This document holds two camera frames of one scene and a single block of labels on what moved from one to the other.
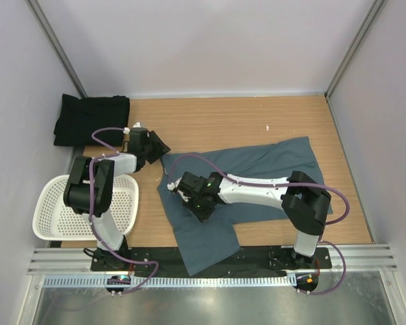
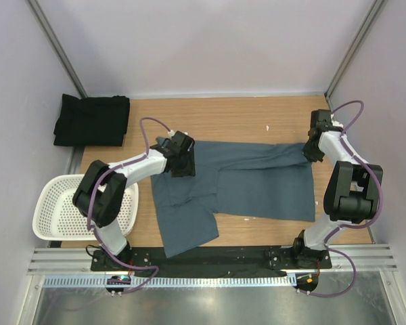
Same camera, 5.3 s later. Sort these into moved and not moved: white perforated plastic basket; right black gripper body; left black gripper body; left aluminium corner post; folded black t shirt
Moved: left black gripper body; right black gripper body
Not moved: folded black t shirt; left aluminium corner post; white perforated plastic basket
